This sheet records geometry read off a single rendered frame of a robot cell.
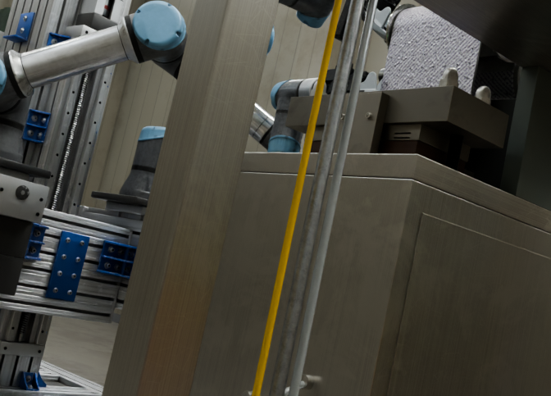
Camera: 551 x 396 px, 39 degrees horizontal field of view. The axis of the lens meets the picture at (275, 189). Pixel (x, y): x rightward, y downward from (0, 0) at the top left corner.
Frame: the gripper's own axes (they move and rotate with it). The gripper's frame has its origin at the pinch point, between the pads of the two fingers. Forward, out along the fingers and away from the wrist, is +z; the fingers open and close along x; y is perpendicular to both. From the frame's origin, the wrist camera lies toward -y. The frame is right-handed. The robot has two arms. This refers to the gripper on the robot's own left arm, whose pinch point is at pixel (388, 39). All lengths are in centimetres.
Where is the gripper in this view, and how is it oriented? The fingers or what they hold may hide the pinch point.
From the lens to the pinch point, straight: 178.7
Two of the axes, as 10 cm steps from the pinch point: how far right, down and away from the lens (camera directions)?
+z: 3.5, 6.6, -6.7
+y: 5.7, -7.1, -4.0
